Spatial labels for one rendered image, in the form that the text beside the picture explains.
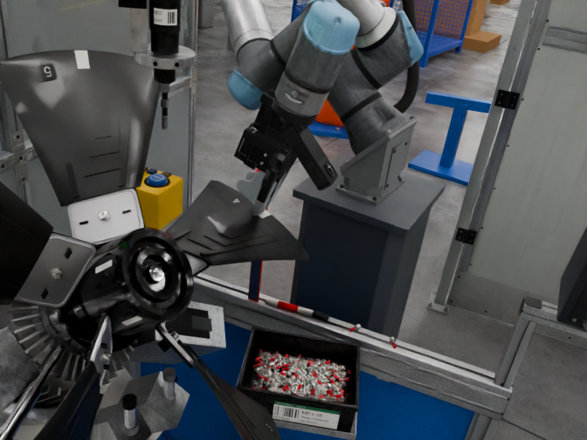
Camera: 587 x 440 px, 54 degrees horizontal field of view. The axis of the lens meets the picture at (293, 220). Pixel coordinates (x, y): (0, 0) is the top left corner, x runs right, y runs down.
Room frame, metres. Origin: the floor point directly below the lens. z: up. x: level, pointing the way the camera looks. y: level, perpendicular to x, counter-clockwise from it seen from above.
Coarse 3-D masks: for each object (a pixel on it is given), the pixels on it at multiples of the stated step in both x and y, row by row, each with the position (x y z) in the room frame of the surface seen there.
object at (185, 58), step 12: (120, 0) 0.65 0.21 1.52; (132, 0) 0.65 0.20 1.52; (144, 0) 0.65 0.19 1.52; (132, 12) 0.65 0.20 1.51; (144, 12) 0.66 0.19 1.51; (132, 24) 0.65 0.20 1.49; (144, 24) 0.66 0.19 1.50; (132, 36) 0.65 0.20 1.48; (144, 36) 0.66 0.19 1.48; (132, 48) 0.65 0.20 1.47; (144, 48) 0.66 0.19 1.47; (180, 48) 0.70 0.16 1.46; (144, 60) 0.65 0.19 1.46; (156, 60) 0.64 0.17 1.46; (168, 60) 0.65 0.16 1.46; (180, 60) 0.65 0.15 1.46; (192, 60) 0.67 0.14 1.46
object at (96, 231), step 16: (128, 192) 0.67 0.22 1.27; (80, 208) 0.65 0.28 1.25; (96, 208) 0.65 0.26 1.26; (112, 208) 0.65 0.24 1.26; (128, 208) 0.65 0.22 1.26; (96, 224) 0.63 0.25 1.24; (112, 224) 0.63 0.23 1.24; (128, 224) 0.64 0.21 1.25; (96, 240) 0.62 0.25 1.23; (112, 240) 0.62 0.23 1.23
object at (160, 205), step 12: (144, 180) 1.09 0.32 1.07; (168, 180) 1.11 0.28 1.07; (180, 180) 1.12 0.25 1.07; (144, 192) 1.05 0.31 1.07; (156, 192) 1.05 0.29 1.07; (168, 192) 1.08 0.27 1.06; (180, 192) 1.12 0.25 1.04; (144, 204) 1.05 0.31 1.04; (156, 204) 1.04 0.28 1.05; (168, 204) 1.08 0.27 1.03; (180, 204) 1.12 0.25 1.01; (144, 216) 1.05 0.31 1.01; (156, 216) 1.04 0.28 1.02; (168, 216) 1.08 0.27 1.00; (156, 228) 1.04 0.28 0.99
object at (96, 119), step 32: (0, 64) 0.76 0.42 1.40; (32, 64) 0.78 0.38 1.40; (64, 64) 0.79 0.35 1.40; (96, 64) 0.81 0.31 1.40; (128, 64) 0.84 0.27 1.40; (32, 96) 0.74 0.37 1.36; (64, 96) 0.76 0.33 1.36; (96, 96) 0.77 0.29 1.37; (128, 96) 0.79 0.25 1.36; (32, 128) 0.71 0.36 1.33; (64, 128) 0.72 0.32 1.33; (96, 128) 0.73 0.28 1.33; (128, 128) 0.74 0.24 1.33; (64, 160) 0.69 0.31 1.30; (96, 160) 0.69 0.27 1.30; (128, 160) 0.70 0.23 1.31; (64, 192) 0.66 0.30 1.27; (96, 192) 0.66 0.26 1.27
